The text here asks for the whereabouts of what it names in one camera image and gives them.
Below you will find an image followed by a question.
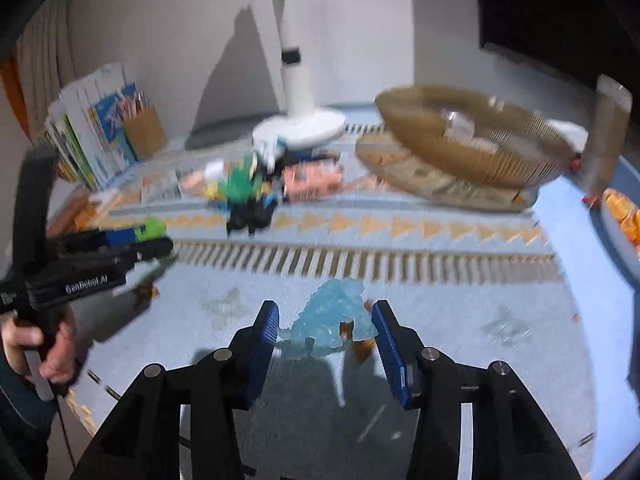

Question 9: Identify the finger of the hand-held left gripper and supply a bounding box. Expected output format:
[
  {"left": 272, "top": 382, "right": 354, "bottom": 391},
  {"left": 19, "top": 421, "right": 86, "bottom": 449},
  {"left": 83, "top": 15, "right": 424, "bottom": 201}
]
[
  {"left": 117, "top": 256, "right": 178, "bottom": 306},
  {"left": 60, "top": 230, "right": 176, "bottom": 268}
]

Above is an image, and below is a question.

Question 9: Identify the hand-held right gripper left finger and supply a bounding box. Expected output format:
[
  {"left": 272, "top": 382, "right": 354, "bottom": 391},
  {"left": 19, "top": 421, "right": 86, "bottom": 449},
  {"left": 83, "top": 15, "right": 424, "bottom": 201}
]
[{"left": 70, "top": 300, "right": 281, "bottom": 480}]

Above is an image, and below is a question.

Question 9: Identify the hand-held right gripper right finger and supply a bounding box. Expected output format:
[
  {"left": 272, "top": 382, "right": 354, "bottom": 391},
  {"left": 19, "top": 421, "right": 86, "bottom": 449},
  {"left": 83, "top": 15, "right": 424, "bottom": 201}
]
[{"left": 371, "top": 299, "right": 583, "bottom": 480}]

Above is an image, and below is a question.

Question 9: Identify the green and blue toy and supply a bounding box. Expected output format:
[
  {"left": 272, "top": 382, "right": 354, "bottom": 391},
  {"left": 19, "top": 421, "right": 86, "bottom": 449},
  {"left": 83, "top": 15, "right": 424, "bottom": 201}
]
[{"left": 102, "top": 217, "right": 167, "bottom": 245}]

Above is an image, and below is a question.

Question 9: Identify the translucent blue dinosaur toy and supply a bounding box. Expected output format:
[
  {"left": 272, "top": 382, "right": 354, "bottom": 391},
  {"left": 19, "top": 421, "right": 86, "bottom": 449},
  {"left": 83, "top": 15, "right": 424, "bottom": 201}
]
[{"left": 277, "top": 280, "right": 378, "bottom": 361}]

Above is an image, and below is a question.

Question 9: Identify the green block toy figure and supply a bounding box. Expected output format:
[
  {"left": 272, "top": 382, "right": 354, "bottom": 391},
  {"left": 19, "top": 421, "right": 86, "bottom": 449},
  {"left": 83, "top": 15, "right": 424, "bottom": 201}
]
[{"left": 207, "top": 157, "right": 279, "bottom": 207}]

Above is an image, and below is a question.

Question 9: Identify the clear glass bowl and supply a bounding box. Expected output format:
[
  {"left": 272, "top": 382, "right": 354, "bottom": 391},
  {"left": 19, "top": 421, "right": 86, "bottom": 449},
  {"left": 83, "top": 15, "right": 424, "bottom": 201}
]
[{"left": 374, "top": 85, "right": 577, "bottom": 192}]

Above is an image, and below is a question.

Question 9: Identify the person's left forearm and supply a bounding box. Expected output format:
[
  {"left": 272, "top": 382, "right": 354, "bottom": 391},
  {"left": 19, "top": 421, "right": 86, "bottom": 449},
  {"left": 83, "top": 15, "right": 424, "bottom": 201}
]
[{"left": 0, "top": 357, "right": 57, "bottom": 480}]

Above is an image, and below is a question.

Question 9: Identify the person's left hand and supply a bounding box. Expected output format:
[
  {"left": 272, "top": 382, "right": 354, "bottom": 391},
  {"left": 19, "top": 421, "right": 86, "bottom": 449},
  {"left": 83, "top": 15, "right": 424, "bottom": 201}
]
[{"left": 0, "top": 309, "right": 82, "bottom": 386}]

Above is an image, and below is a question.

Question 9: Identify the small brown toy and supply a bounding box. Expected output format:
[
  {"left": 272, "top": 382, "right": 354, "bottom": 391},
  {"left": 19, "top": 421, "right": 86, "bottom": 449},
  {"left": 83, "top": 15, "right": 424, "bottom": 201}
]
[{"left": 341, "top": 321, "right": 376, "bottom": 363}]

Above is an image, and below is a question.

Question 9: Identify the orange box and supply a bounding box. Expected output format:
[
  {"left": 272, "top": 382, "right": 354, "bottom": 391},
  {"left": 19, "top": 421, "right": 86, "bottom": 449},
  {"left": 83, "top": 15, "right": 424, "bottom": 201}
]
[{"left": 47, "top": 192, "right": 108, "bottom": 242}]

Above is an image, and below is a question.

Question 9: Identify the patterned blue table mat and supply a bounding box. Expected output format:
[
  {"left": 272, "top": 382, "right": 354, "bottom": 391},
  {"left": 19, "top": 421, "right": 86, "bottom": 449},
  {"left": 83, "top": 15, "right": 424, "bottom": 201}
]
[{"left": 50, "top": 105, "right": 598, "bottom": 480}]

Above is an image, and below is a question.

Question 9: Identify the brown pencil holder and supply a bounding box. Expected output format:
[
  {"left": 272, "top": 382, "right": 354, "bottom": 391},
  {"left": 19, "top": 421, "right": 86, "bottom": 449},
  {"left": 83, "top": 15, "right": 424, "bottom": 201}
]
[{"left": 121, "top": 105, "right": 169, "bottom": 162}]

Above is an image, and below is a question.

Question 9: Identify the stack of colourful books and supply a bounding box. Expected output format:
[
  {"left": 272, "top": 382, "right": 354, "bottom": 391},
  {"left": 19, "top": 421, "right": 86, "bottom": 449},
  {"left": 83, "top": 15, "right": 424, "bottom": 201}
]
[{"left": 45, "top": 62, "right": 140, "bottom": 192}]

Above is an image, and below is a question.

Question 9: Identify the white and blue toy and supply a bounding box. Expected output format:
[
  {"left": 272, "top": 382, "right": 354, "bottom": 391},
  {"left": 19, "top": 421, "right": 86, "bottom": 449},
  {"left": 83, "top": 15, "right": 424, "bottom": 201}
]
[{"left": 252, "top": 134, "right": 292, "bottom": 167}]

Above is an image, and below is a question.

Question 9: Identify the orange pink packet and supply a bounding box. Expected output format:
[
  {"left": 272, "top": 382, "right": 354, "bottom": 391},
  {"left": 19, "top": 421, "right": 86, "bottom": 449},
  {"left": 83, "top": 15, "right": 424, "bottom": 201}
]
[{"left": 281, "top": 160, "right": 347, "bottom": 204}]

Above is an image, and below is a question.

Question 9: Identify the white desk lamp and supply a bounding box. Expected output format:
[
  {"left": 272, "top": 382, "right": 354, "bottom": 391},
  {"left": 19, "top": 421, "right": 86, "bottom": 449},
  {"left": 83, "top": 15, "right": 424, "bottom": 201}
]
[{"left": 251, "top": 0, "right": 347, "bottom": 153}]

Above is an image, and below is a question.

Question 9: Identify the plate of orange slices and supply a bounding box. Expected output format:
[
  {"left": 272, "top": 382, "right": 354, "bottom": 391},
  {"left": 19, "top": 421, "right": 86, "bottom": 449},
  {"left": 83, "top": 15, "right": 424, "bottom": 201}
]
[{"left": 597, "top": 187, "right": 640, "bottom": 262}]

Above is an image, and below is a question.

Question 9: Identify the grey metal bottle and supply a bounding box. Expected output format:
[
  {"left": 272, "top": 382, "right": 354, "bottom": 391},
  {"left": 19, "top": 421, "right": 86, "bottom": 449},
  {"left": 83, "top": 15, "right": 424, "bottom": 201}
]
[{"left": 582, "top": 75, "right": 633, "bottom": 201}]

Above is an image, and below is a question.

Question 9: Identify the black television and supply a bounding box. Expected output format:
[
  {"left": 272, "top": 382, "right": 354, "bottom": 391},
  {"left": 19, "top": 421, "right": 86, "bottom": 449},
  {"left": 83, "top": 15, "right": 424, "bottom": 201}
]
[{"left": 472, "top": 0, "right": 640, "bottom": 111}]

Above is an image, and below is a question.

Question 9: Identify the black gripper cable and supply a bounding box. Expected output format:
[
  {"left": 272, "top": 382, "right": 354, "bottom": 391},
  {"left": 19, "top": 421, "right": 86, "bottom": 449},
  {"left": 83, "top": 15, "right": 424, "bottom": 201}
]
[{"left": 50, "top": 385, "right": 78, "bottom": 468}]

